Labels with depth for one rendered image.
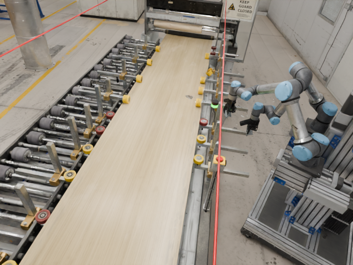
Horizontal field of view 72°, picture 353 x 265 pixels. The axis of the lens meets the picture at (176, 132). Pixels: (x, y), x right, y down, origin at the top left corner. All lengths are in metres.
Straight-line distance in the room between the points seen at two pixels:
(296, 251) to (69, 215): 1.87
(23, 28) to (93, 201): 4.03
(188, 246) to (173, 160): 0.62
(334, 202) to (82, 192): 1.68
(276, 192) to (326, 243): 0.61
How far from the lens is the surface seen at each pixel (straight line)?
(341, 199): 2.03
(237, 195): 2.95
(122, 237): 1.53
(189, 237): 1.86
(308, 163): 1.97
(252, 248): 2.67
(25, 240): 1.75
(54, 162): 1.88
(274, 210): 2.72
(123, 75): 2.86
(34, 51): 5.36
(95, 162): 1.91
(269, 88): 1.99
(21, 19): 5.19
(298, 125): 1.76
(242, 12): 4.20
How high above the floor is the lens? 2.26
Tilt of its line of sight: 40 degrees down
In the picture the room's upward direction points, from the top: 6 degrees clockwise
